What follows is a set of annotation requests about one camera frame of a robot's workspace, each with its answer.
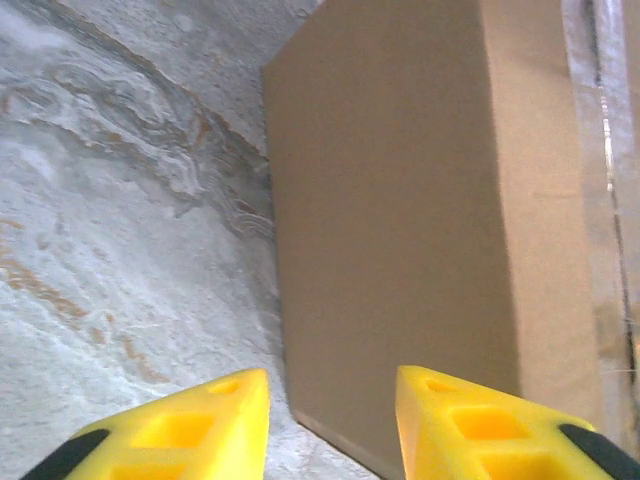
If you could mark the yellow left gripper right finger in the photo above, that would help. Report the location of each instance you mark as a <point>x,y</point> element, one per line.
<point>475,440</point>

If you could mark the brown cardboard express box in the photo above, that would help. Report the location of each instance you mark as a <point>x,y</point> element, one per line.
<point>390,200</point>

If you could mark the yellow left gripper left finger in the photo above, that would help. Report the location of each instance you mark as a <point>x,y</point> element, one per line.
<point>200,440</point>

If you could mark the clear packing tape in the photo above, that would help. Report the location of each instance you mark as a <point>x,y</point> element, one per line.
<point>595,150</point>

